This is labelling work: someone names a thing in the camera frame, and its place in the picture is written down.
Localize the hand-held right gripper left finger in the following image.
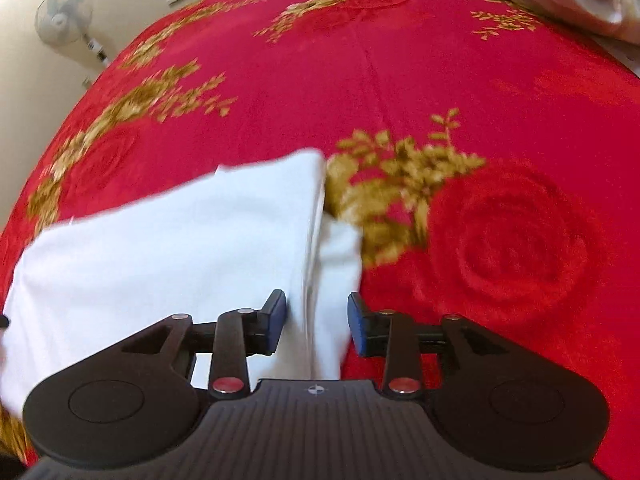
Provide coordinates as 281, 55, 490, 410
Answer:
120, 289, 289, 402

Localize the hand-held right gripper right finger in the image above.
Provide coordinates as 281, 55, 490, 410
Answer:
346, 291, 507, 402

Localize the white standing fan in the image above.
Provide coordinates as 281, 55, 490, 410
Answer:
34, 0, 114, 69

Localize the white long-sleeve shirt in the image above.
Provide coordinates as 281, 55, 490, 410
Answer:
0, 147, 364, 417

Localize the red floral blanket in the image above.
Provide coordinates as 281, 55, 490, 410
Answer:
0, 0, 640, 463

